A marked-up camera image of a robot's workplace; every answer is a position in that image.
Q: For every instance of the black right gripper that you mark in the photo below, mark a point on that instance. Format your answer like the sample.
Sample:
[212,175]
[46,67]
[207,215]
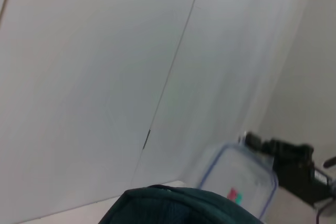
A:
[294,169]

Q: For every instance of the clear plastic box blue rim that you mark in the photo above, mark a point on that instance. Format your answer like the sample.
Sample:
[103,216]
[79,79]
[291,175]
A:
[236,171]

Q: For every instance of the dark teal fabric lunch bag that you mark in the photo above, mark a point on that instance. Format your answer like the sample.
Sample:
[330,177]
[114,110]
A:
[170,208]

